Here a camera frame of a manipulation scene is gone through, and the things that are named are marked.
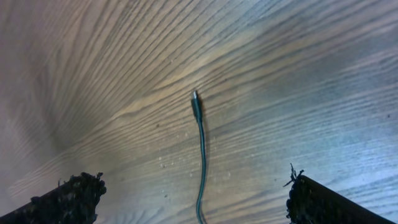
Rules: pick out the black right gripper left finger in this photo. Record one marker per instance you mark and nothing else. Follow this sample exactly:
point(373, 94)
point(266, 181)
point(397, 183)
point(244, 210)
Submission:
point(72, 202)

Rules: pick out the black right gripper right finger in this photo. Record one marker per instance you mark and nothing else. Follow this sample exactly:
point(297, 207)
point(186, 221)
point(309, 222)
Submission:
point(312, 203)

